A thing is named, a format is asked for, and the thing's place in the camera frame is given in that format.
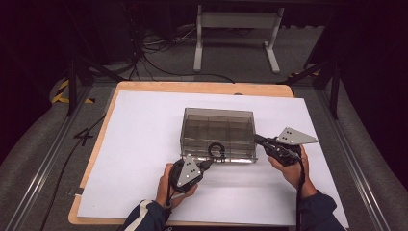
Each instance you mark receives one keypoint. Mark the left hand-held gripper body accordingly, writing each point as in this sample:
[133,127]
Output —
[189,171]

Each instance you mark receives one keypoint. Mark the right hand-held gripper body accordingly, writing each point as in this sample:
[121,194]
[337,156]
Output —
[293,137]

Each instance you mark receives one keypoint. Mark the clear plastic drawer box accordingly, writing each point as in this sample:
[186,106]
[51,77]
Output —
[218,128]

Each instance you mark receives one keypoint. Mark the person's left hand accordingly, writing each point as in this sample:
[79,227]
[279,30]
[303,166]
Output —
[163,189]

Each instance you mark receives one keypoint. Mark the person's right hand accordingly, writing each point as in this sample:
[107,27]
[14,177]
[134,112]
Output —
[293,176]

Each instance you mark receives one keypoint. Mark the white paper sheet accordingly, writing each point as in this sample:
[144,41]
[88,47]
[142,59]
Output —
[144,144]

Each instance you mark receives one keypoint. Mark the wooden table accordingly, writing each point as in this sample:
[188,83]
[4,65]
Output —
[192,86]

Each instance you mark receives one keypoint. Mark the small silver tape piece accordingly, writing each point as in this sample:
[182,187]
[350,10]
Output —
[75,192]

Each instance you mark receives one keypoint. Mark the white metal stand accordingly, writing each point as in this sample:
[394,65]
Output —
[237,20]

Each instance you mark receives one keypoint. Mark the yellow black hazard tape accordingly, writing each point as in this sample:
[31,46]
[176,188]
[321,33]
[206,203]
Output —
[61,93]

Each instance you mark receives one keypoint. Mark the black metal frame stand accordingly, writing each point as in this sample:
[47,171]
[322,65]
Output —
[335,93]
[72,86]

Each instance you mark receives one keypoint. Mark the aluminium floor rail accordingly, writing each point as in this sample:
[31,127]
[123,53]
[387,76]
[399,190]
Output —
[48,154]
[356,154]

